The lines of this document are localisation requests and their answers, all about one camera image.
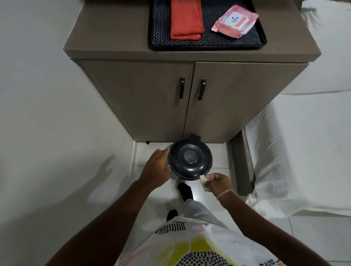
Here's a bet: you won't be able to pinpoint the dark patterned tray mat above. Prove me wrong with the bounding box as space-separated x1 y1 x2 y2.
152 0 261 48

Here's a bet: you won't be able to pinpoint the silver chain bracelet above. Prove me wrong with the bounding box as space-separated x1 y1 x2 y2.
216 189 235 201

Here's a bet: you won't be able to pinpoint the person's left forearm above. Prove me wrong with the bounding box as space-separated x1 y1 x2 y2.
45 179 165 266

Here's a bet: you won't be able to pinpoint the light grey trousers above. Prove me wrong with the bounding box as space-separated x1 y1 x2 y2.
181 198 230 231

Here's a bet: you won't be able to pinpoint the white patterned shirt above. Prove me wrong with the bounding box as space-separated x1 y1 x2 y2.
115 216 283 266

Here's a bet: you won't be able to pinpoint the black plastic tray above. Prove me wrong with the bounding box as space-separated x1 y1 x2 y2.
148 0 268 52

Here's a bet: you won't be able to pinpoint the grey-brown wooden cabinet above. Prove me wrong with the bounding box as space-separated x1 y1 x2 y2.
63 0 322 145

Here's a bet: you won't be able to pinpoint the black round lidded bin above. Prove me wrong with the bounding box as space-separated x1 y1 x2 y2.
167 134 214 181

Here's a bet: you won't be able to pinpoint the bed with white sheet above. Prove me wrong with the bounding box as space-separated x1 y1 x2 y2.
245 90 351 220

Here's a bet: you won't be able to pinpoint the person's right forearm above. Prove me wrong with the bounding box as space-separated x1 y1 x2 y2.
219 192 332 266

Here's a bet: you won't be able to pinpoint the pink wet wipes packet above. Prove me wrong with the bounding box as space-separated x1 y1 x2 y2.
211 4 259 39

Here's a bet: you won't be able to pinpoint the red folded cloth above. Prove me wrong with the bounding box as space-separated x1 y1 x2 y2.
170 0 205 41

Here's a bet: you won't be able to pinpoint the grey-brown bed frame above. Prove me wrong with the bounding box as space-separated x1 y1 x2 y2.
229 128 256 197

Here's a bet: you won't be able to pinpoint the person's left hand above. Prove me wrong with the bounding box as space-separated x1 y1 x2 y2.
139 148 171 187

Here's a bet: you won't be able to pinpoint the cabinet door with black handle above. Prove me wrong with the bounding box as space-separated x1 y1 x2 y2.
183 61 310 144
79 60 196 143

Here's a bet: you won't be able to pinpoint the person's right hand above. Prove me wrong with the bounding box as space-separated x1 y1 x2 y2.
204 173 235 197

